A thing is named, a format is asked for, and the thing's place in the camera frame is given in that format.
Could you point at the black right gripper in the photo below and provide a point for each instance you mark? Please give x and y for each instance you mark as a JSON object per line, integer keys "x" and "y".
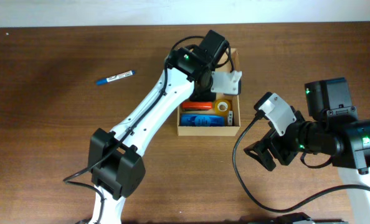
{"x": 275, "y": 147}

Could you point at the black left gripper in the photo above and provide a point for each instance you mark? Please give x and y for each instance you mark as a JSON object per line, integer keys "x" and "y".
{"x": 203, "y": 94}

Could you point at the orange black stapler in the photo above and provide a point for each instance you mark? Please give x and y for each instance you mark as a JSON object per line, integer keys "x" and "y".
{"x": 196, "y": 106}

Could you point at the yellow clear tape roll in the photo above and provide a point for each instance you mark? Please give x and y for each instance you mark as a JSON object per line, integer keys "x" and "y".
{"x": 222, "y": 107}

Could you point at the cardboard box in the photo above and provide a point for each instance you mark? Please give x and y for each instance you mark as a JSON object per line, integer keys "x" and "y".
{"x": 226, "y": 130}

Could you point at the blue plastic tray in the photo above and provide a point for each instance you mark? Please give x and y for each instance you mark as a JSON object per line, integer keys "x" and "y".
{"x": 206, "y": 120}

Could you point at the blue white whiteboard marker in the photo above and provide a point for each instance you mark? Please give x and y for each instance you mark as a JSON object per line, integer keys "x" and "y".
{"x": 114, "y": 78}

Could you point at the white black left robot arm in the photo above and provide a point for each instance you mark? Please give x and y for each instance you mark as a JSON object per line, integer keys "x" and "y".
{"x": 115, "y": 157}

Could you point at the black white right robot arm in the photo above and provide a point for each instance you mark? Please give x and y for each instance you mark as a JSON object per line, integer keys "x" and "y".
{"x": 335, "y": 131}

